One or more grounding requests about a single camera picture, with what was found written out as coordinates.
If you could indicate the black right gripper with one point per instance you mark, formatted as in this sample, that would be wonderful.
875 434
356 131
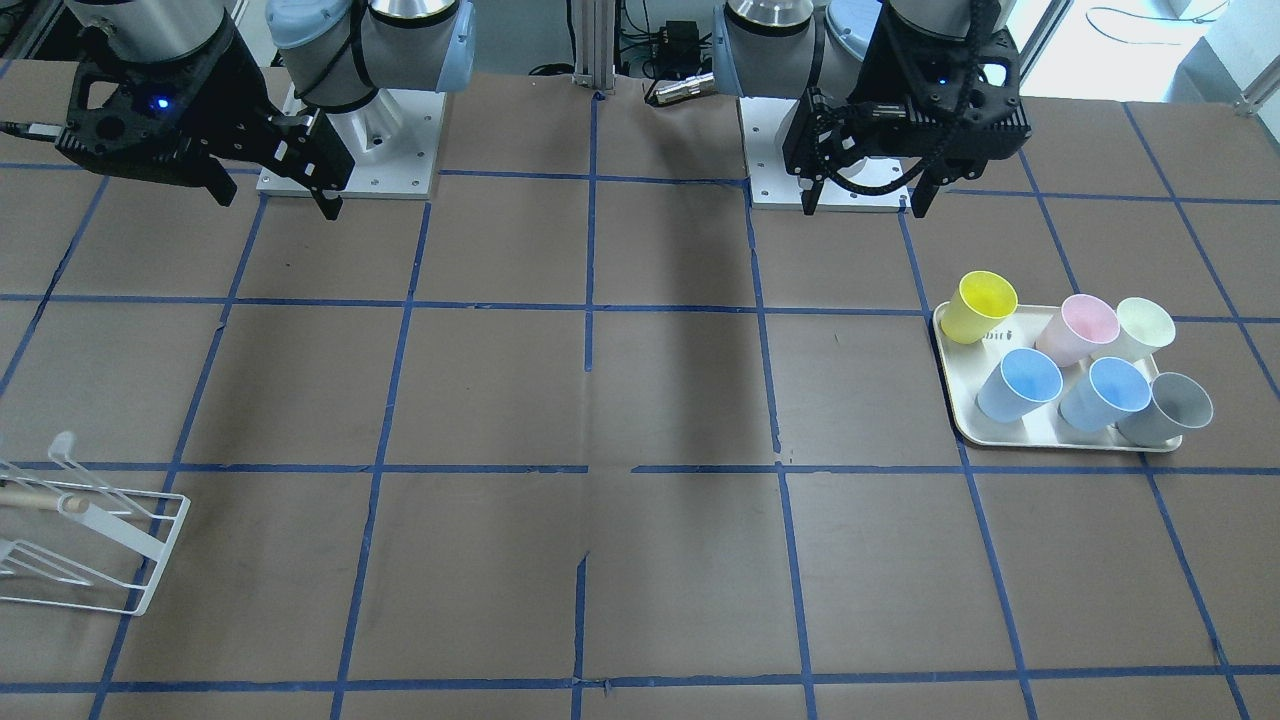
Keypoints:
232 98

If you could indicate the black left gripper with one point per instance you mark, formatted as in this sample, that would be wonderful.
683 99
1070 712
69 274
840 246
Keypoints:
822 138

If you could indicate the grey plastic cup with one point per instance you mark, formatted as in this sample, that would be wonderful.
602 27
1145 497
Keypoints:
1178 405

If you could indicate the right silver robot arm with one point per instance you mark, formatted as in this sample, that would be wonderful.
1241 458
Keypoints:
340 54

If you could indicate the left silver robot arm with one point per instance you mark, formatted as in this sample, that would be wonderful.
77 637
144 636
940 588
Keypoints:
775 49

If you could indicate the yellow plastic cup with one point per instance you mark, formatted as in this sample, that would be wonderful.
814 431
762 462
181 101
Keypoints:
981 301

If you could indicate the blue cup back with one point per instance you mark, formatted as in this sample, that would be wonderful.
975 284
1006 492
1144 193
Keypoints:
1023 380
1108 391

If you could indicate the pink plastic cup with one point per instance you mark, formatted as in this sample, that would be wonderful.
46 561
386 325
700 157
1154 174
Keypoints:
1083 324

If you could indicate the pale green plastic cup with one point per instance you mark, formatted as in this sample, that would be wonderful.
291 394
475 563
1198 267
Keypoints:
1145 327

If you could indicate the aluminium frame post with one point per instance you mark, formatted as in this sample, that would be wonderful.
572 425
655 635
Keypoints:
595 44

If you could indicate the white wire cup rack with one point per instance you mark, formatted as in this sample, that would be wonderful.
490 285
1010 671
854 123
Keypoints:
74 540

